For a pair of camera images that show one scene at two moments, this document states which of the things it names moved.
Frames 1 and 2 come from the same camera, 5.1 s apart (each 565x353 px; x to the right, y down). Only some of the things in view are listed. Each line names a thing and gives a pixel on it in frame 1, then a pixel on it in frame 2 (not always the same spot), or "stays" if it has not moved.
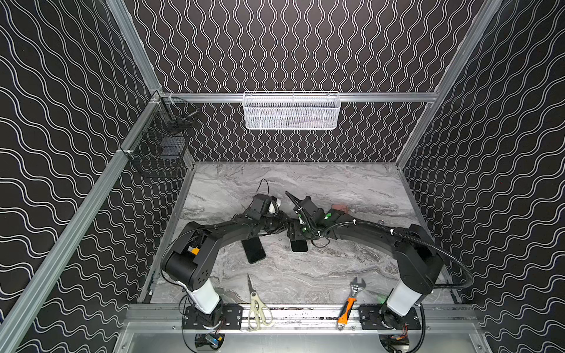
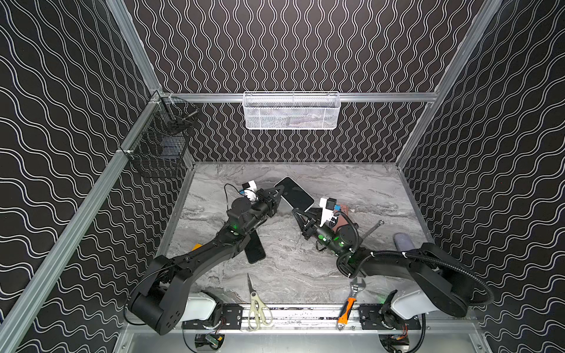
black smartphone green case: x=299 y=245 to x=295 y=195
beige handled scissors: x=259 y=311 stays
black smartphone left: x=254 y=249 stays
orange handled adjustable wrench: x=346 y=309 stays
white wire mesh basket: x=287 y=110 stays
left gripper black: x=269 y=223 to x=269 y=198
